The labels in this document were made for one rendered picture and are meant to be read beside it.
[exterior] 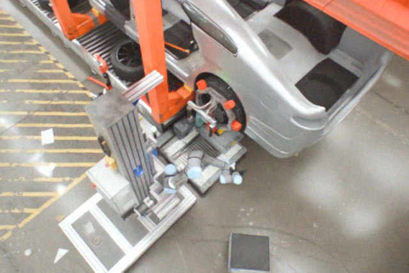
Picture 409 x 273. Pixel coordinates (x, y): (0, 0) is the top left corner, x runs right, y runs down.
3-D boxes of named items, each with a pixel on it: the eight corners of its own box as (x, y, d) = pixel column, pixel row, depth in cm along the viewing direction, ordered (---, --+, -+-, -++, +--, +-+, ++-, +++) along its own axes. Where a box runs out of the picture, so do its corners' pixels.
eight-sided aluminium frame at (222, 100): (231, 134, 380) (238, 107, 335) (227, 138, 378) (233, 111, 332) (199, 107, 400) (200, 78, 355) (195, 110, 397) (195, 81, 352)
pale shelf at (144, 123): (162, 135, 394) (161, 133, 392) (151, 144, 387) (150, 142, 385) (138, 114, 410) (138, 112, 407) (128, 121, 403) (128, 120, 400)
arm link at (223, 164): (184, 148, 282) (223, 163, 311) (184, 160, 276) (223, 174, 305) (193, 143, 275) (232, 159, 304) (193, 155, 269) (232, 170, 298)
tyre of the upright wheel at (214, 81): (263, 116, 356) (232, 64, 342) (249, 128, 346) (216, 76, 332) (231, 119, 415) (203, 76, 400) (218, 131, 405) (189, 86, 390)
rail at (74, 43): (167, 127, 430) (165, 118, 412) (162, 132, 426) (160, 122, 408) (63, 32, 519) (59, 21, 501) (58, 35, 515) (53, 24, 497)
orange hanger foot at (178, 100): (200, 94, 418) (202, 76, 390) (170, 117, 397) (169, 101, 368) (192, 87, 424) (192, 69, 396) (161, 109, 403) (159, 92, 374)
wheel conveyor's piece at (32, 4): (105, 19, 566) (100, 0, 533) (61, 43, 530) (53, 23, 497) (73, -8, 602) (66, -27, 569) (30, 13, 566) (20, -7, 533)
